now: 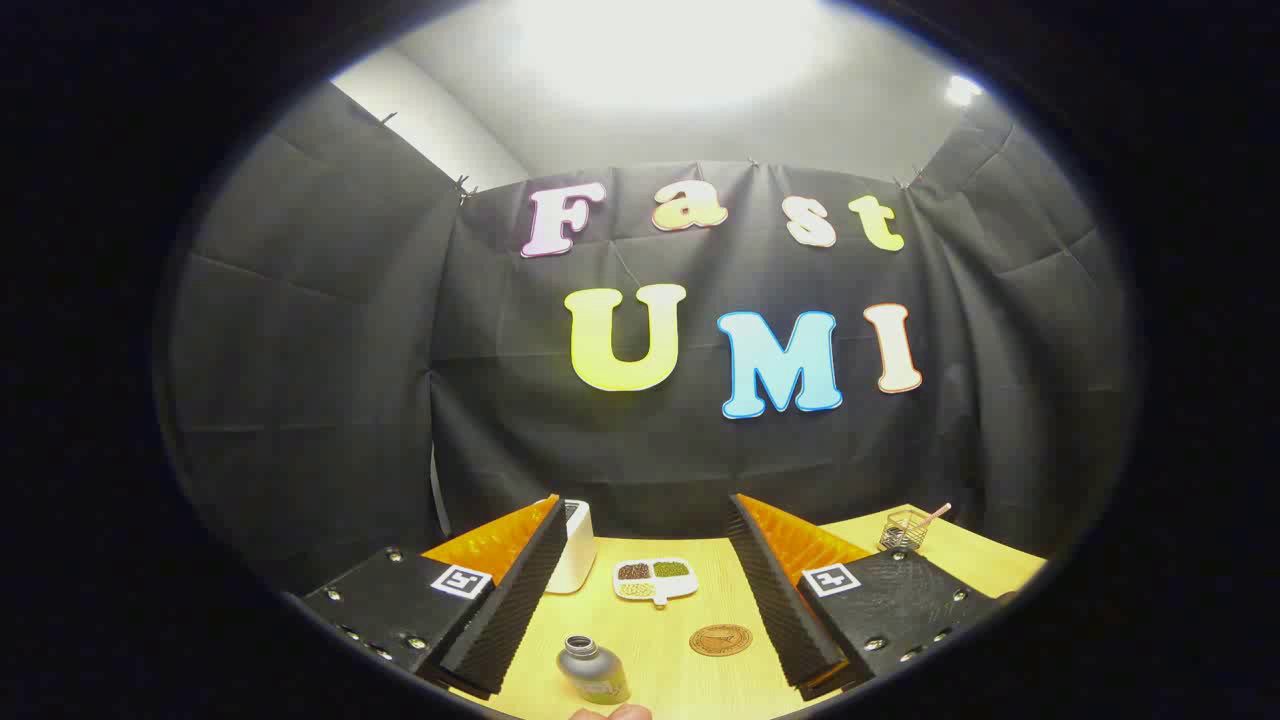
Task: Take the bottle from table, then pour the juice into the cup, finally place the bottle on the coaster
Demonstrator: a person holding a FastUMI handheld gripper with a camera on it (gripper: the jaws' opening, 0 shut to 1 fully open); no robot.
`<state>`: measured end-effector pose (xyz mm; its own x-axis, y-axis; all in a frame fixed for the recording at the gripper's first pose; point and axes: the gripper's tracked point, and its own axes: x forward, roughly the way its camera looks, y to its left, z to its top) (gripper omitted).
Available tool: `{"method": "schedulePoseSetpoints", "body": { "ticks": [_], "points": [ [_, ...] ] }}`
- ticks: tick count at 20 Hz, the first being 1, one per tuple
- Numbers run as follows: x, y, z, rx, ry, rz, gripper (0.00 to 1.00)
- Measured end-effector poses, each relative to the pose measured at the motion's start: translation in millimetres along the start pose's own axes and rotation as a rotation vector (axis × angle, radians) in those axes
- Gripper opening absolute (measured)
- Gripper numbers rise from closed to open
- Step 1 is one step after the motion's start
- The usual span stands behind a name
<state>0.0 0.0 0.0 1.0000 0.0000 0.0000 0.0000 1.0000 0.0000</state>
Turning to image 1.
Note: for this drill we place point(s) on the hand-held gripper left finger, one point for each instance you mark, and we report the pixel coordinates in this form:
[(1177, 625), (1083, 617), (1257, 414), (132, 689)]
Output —
[(510, 610)]

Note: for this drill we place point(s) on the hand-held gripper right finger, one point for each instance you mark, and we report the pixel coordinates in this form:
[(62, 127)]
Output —
[(785, 610)]

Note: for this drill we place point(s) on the round cork coaster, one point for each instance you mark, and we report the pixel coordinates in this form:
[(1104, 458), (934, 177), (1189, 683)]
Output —
[(720, 640)]

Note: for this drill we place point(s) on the silver bottle with green label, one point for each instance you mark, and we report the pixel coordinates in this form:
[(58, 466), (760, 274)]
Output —
[(595, 675)]

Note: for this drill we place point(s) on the white toaster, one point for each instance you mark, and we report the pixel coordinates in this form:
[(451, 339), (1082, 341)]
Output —
[(578, 550)]

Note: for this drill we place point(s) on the wooden table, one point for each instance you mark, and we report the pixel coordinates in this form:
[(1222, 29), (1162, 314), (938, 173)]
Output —
[(680, 680)]

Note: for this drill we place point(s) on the white divided tray of beans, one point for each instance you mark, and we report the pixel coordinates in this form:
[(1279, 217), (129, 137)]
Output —
[(655, 580)]

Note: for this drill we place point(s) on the pink striped straw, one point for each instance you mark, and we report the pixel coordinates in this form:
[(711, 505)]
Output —
[(938, 513)]

